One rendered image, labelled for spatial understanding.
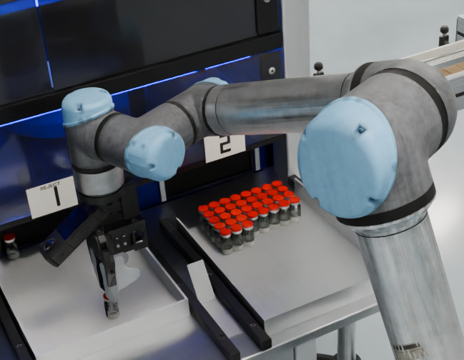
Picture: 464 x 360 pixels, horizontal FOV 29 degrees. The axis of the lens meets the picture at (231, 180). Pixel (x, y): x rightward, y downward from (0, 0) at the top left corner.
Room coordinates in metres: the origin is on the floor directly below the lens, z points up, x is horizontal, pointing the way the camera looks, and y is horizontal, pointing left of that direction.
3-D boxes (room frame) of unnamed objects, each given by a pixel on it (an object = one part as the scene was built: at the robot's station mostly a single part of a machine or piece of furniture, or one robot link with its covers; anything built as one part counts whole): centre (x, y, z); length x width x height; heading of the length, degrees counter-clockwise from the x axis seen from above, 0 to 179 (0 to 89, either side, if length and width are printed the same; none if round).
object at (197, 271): (1.16, 0.04, 0.91); 0.14 x 0.03 x 0.06; 25
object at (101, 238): (1.17, 0.19, 1.07); 0.09 x 0.08 x 0.12; 115
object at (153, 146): (1.12, 0.11, 1.23); 0.11 x 0.11 x 0.08; 49
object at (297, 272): (1.29, -0.08, 0.90); 0.34 x 0.26 x 0.04; 25
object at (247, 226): (1.34, -0.02, 0.91); 0.02 x 0.02 x 0.05
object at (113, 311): (1.16, 0.22, 0.90); 0.02 x 0.02 x 0.04
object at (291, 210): (1.37, -0.04, 0.91); 0.18 x 0.02 x 0.05; 115
